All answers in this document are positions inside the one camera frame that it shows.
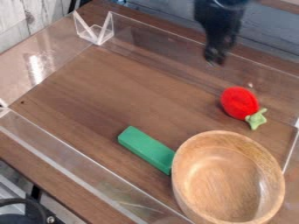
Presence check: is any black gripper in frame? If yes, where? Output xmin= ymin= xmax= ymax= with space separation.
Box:
xmin=193 ymin=0 xmax=249 ymax=66

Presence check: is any red plush strawberry toy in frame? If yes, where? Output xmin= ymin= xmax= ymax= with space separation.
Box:
xmin=218 ymin=87 xmax=266 ymax=130

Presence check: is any green rectangular block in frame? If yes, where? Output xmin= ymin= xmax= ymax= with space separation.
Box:
xmin=116 ymin=126 xmax=174 ymax=175

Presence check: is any wooden bowl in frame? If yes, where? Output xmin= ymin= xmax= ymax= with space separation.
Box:
xmin=172 ymin=130 xmax=285 ymax=224

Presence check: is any clear acrylic back wall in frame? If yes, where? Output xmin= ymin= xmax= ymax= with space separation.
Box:
xmin=110 ymin=12 xmax=299 ymax=124

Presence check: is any clear acrylic wall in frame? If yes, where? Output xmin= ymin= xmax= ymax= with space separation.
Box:
xmin=0 ymin=108 xmax=192 ymax=224
xmin=110 ymin=12 xmax=299 ymax=124

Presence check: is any clear acrylic corner bracket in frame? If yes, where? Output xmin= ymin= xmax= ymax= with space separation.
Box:
xmin=72 ymin=11 xmax=114 ymax=46

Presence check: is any clear acrylic front wall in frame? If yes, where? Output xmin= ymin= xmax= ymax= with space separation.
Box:
xmin=0 ymin=108 xmax=192 ymax=224

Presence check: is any black clamp with cable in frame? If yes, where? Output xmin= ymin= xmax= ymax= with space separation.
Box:
xmin=0 ymin=185 xmax=65 ymax=224

